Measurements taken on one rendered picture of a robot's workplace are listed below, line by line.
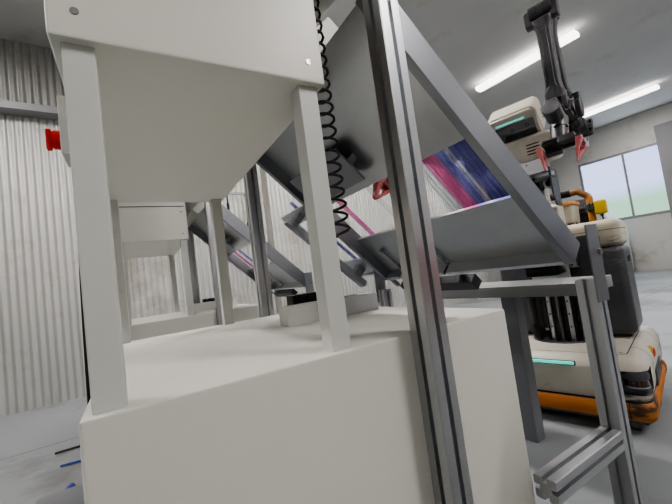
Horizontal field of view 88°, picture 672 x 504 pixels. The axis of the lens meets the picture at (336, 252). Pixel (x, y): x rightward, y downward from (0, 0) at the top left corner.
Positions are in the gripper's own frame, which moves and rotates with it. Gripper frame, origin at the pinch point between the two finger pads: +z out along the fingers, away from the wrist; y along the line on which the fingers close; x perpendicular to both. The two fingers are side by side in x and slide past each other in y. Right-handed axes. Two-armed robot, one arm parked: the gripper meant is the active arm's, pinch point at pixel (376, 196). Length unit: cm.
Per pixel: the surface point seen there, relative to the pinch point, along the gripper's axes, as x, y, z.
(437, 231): 15.7, 17.7, 5.8
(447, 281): 35.8, 7.0, 7.9
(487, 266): 29.9, 26.6, 8.5
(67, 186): -139, -278, 24
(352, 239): 8.8, -18.9, 7.5
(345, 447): -2, 49, 68
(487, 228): 18.6, 32.9, 5.6
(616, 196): 512, -226, -608
